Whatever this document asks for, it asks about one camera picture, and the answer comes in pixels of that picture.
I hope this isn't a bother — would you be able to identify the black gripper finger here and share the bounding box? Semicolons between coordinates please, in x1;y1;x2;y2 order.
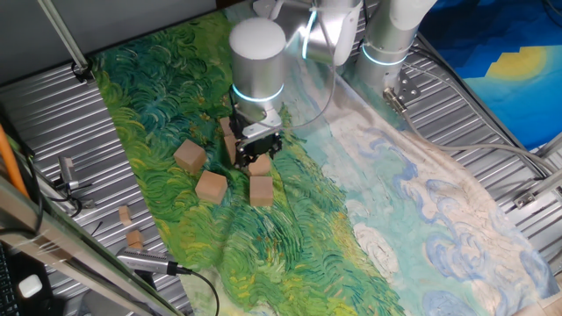
234;144;250;170
267;131;284;160

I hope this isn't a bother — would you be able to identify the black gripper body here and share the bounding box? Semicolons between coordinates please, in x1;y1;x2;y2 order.
236;133;282;167

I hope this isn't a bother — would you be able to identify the green blue painted cloth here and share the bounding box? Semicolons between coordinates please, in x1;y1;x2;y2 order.
90;0;561;316

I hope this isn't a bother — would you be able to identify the white power strip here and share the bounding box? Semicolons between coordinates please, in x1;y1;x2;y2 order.
252;0;278;19

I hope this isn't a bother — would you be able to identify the metal base mounting plate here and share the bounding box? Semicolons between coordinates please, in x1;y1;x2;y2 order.
390;69;422;106

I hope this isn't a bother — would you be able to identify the black pole clamp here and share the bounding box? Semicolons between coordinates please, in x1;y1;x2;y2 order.
69;59;96;84

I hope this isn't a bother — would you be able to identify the aluminium pole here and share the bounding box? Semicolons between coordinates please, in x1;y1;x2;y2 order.
37;0;91;74

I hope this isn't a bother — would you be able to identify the orange tube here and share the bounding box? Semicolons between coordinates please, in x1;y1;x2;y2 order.
0;125;30;198

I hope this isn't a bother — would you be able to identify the blue yellow painted cloth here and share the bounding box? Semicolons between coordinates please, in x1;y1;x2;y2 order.
416;0;562;150

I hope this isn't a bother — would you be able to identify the white charging case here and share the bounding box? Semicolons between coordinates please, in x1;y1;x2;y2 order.
18;274;44;299

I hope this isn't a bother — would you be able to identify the black keyboard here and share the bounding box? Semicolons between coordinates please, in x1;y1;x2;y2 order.
0;243;21;316

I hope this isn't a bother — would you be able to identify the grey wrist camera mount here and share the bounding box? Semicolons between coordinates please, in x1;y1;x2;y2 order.
239;108;284;142

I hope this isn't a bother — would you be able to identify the black camera cable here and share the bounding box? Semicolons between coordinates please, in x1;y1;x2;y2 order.
166;262;220;316

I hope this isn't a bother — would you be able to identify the silver depth camera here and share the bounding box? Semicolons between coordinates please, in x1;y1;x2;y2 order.
116;247;177;277

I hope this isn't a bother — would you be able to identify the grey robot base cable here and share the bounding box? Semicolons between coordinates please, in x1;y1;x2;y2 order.
382;86;558;181

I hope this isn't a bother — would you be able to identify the aluminium frame bar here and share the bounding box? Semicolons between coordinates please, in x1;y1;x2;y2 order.
0;175;185;316

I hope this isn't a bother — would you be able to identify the small metal corner bracket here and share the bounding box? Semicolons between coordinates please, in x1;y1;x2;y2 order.
513;190;537;211

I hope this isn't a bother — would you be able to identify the aluminium profile rail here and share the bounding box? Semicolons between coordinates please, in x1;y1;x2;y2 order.
513;169;562;207

